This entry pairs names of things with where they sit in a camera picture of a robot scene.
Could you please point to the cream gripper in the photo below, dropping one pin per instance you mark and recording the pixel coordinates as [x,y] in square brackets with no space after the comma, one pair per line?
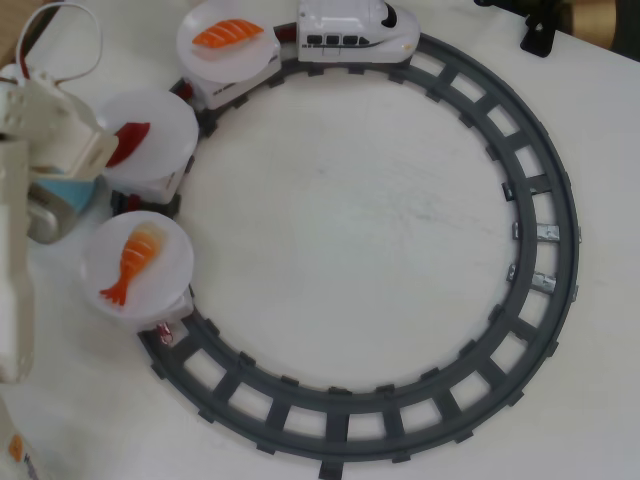
[95,152]

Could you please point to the orange shrimp nigiri sushi toy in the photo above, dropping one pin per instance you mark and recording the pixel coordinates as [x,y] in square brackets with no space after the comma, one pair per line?
[138,252]

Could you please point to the blue round dish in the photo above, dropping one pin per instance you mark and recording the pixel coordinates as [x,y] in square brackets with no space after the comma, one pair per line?
[70,192]

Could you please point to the red tuna sushi toy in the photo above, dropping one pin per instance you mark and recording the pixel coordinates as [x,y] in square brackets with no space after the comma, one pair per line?
[132,134]

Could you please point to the orange salmon nigiri sushi toy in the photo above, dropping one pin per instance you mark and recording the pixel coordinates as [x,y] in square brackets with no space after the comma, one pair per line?
[225,32]

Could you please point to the white Shinkansen toy locomotive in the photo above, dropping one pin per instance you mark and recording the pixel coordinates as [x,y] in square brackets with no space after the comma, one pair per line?
[350,25]

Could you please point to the white round plate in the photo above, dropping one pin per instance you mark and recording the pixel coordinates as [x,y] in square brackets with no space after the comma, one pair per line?
[240,62]
[167,145]
[170,280]

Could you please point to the grey circular toy train track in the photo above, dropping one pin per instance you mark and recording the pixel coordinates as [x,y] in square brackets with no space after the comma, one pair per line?
[526,240]

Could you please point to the silver foil tape strip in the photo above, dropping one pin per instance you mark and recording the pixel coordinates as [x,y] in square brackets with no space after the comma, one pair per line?
[548,232]
[544,281]

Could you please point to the black table clamp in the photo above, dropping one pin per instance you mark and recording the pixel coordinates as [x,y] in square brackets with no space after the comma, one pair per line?
[539,40]

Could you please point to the brown wooden furniture piece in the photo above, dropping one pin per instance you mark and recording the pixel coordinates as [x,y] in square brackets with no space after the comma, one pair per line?
[592,22]

